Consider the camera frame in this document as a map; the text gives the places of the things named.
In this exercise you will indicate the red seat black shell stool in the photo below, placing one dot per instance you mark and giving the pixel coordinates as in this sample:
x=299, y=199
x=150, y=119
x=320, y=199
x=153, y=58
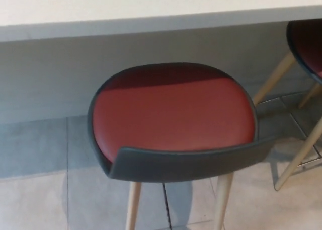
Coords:
x=309, y=48
x=171, y=109

